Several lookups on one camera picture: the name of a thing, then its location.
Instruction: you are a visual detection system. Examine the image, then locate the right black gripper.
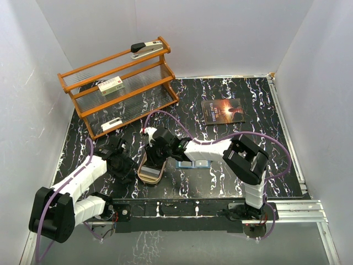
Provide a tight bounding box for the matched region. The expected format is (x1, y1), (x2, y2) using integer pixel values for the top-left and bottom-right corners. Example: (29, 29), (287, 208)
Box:
(145, 141), (172, 168)

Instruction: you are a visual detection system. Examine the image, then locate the blue leather card holder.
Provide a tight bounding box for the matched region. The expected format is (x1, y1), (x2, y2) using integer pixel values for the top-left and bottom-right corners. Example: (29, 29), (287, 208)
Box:
(176, 161), (211, 169)

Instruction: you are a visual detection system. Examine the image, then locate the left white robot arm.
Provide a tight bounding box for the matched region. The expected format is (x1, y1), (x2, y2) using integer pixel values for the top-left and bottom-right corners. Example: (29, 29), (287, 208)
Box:
(29, 136), (137, 243)

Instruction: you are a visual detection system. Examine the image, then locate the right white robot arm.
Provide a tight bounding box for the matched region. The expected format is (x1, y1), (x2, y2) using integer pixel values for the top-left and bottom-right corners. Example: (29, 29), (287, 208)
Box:
(139, 127), (269, 220)

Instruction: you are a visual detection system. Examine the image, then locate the stack of cards in tray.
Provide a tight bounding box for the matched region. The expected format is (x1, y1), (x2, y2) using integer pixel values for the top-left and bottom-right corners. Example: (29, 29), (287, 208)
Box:
(140, 166), (161, 179)

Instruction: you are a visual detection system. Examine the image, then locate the white card on rack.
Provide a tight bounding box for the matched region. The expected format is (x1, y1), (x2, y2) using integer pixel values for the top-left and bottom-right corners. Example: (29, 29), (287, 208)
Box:
(101, 118), (122, 132)

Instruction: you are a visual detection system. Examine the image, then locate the dark book with sunset cover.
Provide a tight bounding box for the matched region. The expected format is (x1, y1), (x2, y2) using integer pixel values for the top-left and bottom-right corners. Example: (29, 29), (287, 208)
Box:
(201, 98), (245, 125)

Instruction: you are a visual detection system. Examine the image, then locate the orange wooden three-tier rack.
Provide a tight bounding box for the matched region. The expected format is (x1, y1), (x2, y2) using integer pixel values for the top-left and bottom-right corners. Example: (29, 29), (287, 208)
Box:
(57, 36), (179, 139)

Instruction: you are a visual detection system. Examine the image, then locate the green and white small box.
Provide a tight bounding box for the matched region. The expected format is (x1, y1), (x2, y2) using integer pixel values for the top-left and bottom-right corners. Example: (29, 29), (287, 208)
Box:
(98, 76), (125, 96)

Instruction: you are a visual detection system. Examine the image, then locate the black and beige stapler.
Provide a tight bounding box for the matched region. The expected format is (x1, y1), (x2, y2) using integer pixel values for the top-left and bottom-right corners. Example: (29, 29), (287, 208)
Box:
(130, 40), (163, 60)

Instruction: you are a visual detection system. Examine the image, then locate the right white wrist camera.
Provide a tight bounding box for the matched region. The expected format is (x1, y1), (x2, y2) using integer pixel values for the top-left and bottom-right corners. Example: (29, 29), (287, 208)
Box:
(140, 127), (157, 147)

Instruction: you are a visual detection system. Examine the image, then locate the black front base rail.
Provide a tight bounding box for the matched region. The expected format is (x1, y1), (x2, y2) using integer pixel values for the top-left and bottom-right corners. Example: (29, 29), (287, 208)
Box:
(113, 198), (279, 236)

